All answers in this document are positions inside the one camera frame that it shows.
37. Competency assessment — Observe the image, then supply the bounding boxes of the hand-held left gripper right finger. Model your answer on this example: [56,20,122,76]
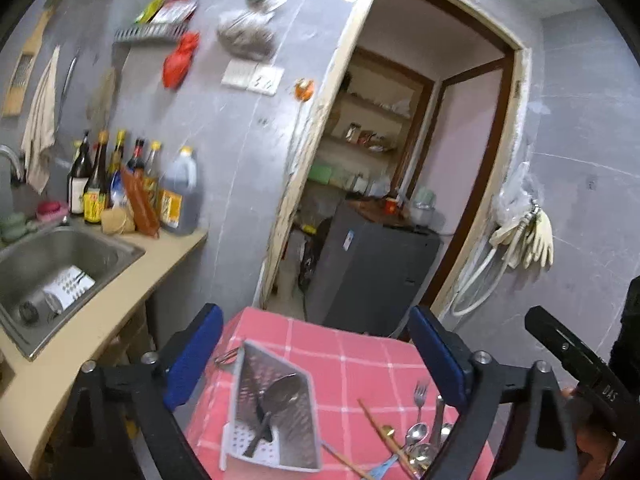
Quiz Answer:
[407,305,583,480]

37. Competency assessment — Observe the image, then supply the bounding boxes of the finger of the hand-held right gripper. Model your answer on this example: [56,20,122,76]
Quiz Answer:
[525,306,598,393]

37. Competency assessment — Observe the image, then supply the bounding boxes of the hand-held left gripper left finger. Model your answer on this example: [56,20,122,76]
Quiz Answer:
[47,302,224,480]

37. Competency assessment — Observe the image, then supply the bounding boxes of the silver table knife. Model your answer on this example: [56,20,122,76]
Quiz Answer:
[431,395,446,449]

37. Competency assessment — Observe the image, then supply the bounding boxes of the white perforated utensil tray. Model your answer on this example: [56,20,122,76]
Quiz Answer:
[220,340,321,473]

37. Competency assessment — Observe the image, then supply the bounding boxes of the person's right hand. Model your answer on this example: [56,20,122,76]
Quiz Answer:
[560,382,621,468]

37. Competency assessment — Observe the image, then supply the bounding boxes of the silver fork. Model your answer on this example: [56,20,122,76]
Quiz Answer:
[413,380,431,429]

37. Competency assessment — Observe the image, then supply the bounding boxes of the silver spoon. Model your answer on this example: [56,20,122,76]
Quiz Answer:
[407,442,436,472]
[405,422,430,449]

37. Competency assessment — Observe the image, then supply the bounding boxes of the wooden chopstick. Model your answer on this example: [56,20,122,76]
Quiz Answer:
[320,441,374,480]
[358,399,417,477]

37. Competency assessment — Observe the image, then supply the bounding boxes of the pink checkered tablecloth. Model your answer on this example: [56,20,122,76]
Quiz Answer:
[185,306,493,480]

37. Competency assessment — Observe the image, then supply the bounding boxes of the beige kitchen counter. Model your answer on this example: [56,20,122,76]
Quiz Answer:
[0,225,209,476]

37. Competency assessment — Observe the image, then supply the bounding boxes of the large metal spoon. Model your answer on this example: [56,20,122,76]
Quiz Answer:
[244,372,304,459]

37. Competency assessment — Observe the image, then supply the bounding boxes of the cream rubber gloves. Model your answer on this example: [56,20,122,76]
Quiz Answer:
[490,205,555,271]

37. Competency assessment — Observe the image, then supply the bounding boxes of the grey washing machine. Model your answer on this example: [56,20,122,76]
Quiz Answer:
[305,200,444,339]

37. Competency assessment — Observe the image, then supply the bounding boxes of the white perforated sink insert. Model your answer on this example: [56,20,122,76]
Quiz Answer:
[42,265,96,311]

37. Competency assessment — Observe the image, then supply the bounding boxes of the green jar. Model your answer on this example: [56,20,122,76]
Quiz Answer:
[410,187,436,226]

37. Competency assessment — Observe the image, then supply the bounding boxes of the orange brown packet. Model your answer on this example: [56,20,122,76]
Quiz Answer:
[120,167,161,239]

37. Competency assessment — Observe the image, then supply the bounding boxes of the large dark liquid jug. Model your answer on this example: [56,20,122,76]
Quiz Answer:
[159,146,200,236]

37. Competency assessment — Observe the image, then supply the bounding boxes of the clear hanging plastic bag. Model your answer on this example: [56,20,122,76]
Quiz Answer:
[495,160,544,226]

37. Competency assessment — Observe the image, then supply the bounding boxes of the stainless steel sink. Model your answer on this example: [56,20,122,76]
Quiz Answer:
[0,225,146,361]

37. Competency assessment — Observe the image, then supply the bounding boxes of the yellow cap sauce bottle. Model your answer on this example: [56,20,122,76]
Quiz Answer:
[142,141,163,201]

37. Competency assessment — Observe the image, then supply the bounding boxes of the dark bottle yellow label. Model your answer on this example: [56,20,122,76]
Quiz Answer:
[82,131,112,225]

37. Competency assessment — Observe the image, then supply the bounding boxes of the dark cap sauce bottle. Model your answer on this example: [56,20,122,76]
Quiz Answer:
[126,139,147,176]

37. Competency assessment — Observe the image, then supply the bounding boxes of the pink scrubber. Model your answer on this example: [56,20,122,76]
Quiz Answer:
[36,200,71,221]

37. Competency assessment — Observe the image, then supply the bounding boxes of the dark bottle white label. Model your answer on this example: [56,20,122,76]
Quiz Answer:
[67,130,94,217]

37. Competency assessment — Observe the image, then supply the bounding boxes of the tall yellow cap bottle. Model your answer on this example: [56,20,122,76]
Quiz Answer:
[107,130,129,196]

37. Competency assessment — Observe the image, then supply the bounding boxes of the green box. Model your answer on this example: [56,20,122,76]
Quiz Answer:
[307,162,334,185]

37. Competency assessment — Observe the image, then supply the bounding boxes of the wooden shelf unit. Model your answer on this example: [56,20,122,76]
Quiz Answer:
[310,47,436,201]

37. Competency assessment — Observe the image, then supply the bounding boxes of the metal faucet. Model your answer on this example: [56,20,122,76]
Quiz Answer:
[0,145,26,186]

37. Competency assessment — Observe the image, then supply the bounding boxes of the beige hanging towel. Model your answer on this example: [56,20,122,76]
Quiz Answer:
[21,45,61,195]

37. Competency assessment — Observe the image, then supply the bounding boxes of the hanging metal utensil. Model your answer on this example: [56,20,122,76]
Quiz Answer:
[55,50,81,131]

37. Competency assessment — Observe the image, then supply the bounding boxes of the red plastic bag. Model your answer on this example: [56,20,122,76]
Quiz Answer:
[162,31,201,90]

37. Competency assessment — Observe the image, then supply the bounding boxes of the plastic bag with dark contents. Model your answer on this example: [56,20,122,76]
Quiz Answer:
[216,7,277,61]

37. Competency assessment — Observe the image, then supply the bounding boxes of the wooden grater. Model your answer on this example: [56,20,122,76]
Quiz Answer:
[2,7,52,118]

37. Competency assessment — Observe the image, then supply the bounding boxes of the red and white packet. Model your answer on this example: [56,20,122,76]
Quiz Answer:
[150,0,199,26]

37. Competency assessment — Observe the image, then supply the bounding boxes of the yellow snack packet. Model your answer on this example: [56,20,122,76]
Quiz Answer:
[134,0,171,25]

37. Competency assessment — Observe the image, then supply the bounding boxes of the white hose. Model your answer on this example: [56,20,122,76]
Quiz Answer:
[450,240,521,317]

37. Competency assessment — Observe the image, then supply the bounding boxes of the black handled utensil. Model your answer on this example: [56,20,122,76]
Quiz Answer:
[251,380,274,444]

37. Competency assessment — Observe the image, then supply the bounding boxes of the gold handled spoon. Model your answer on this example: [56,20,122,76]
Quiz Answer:
[381,425,417,473]

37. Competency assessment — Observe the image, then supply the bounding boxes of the blue handled utensil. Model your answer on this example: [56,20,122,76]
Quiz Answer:
[370,455,399,480]

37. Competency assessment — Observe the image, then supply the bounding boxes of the wooden door frame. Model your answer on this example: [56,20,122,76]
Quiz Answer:
[257,0,532,322]

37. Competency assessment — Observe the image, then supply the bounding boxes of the white wall socket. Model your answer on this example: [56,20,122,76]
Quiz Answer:
[250,64,285,96]

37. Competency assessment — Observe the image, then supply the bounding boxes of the white wall switch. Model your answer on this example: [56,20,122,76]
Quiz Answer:
[221,59,258,89]

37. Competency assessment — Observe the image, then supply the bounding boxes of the metal wall shelf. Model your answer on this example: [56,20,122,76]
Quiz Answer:
[114,22,189,44]

